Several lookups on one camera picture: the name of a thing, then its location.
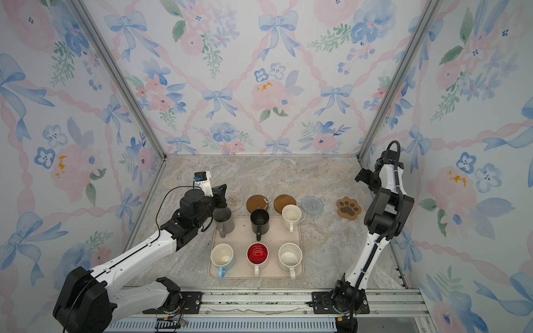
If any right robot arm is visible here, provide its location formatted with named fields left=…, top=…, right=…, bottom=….
left=331, top=148, right=414, bottom=315

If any aluminium corner post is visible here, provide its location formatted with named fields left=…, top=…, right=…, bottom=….
left=67, top=0, right=167, bottom=160
left=357, top=0, right=441, bottom=165

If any red inside white mug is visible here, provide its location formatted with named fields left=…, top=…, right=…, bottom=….
left=247, top=242, right=269, bottom=278

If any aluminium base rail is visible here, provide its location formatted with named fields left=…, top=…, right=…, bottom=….
left=105, top=289, right=437, bottom=332

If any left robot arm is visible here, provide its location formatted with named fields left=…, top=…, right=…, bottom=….
left=53, top=181, right=227, bottom=332

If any right aluminium corner post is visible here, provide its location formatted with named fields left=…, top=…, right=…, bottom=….
left=357, top=0, right=441, bottom=165

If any left aluminium corner post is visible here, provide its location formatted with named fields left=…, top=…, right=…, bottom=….
left=67, top=0, right=167, bottom=160

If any plain brown wooden coaster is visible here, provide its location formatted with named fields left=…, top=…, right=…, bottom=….
left=273, top=194, right=296, bottom=214

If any scratched brown wooden coaster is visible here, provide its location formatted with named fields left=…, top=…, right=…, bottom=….
left=246, top=194, right=269, bottom=213

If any white mug blue handle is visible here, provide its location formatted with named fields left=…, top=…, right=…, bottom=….
left=210, top=244, right=235, bottom=280

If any cream mug back right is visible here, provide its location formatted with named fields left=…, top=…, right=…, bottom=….
left=282, top=205, right=302, bottom=233

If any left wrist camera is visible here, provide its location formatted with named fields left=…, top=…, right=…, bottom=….
left=194, top=171, right=213, bottom=197

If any grey mug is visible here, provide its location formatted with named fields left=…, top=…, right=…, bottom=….
left=213, top=207, right=235, bottom=238

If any brown paw shaped coaster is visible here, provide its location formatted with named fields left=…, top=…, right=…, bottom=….
left=336, top=197, right=362, bottom=221

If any beige serving tray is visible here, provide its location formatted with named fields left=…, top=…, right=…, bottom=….
left=212, top=216, right=302, bottom=280

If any white mug front right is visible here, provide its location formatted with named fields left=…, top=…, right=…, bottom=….
left=278, top=243, right=303, bottom=280

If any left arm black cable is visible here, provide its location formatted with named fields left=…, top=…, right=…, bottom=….
left=155, top=185, right=197, bottom=234

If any blue grey woven coaster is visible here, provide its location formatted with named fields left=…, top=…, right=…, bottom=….
left=301, top=196, right=324, bottom=216

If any colourful stitched white coaster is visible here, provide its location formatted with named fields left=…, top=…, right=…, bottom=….
left=226, top=193, right=243, bottom=212

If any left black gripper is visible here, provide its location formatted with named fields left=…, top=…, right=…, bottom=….
left=193, top=183, right=228, bottom=231

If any black mug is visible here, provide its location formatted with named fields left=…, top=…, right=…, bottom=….
left=251, top=209, right=270, bottom=241

